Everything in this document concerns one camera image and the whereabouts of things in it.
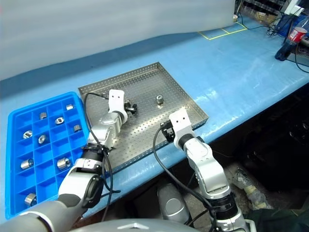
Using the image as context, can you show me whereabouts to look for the grey robot chest shell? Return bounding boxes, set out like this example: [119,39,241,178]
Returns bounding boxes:
[70,218,206,232]

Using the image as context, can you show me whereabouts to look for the blue device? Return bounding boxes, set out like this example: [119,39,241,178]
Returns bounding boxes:
[275,15,294,37]

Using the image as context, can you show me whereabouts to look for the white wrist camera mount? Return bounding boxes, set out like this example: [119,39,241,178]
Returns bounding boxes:
[108,89,126,114]
[169,107,194,143]

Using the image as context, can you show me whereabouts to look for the blue compartment tray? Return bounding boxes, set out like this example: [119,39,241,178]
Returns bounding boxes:
[5,91,91,220]

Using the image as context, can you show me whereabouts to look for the perforated metal tray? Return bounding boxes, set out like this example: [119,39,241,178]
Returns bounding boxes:
[77,61,210,174]

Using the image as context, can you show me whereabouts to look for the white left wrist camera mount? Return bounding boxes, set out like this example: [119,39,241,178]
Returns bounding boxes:
[108,89,126,114]

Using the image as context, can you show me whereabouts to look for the white backdrop sheet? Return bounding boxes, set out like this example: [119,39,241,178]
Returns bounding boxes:
[0,0,239,82]

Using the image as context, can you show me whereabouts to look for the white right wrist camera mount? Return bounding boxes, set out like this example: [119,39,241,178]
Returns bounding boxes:
[169,107,194,143]

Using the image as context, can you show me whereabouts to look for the clear plastic bag of parts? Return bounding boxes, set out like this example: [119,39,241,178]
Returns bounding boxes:
[233,166,273,211]

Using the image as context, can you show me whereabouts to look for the grey rounded robot leg shell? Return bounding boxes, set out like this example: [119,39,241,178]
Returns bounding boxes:
[156,183,191,223]

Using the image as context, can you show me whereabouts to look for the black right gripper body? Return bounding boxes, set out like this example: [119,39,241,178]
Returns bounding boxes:
[160,120,177,143]

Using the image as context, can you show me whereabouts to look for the cola bottle with red label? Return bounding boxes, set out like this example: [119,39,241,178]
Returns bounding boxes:
[274,18,309,61]

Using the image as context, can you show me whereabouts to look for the white power adapter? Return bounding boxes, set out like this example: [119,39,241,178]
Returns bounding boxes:
[283,0,305,17]

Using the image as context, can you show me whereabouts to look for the yellow tape divided rectangle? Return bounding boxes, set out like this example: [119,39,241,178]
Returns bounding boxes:
[198,22,248,41]

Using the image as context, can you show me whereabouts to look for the dark green cloth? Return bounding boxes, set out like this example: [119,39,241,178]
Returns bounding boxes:
[248,207,309,232]

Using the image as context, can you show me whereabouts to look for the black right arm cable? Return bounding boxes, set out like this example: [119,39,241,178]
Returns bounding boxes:
[153,124,219,232]

